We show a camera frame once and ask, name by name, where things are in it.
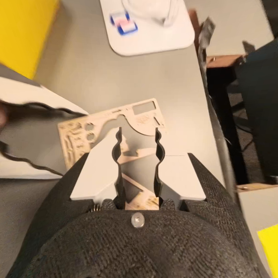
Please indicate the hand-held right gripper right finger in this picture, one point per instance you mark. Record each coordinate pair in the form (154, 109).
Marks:
(180, 173)

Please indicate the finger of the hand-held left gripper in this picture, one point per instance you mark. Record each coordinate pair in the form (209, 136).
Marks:
(32, 95)
(21, 170)

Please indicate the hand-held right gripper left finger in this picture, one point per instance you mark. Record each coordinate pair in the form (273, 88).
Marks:
(93, 173)

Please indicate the wooden parts sheet with round holes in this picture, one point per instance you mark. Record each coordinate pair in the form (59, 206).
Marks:
(108, 120)

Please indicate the wooden parts sheet with slotted blocks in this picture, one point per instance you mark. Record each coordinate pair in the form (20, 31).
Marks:
(147, 203)

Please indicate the yellow panel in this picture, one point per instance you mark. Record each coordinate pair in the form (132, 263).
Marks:
(269, 249)
(21, 32)

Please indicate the dark chair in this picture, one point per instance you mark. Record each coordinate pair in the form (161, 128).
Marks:
(262, 97)

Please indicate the blue and white small box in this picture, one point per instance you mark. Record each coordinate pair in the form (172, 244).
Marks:
(127, 27)

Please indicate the white tray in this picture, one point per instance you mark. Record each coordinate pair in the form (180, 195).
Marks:
(152, 43)

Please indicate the black table frame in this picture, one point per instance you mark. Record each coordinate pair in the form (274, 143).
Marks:
(223, 108)

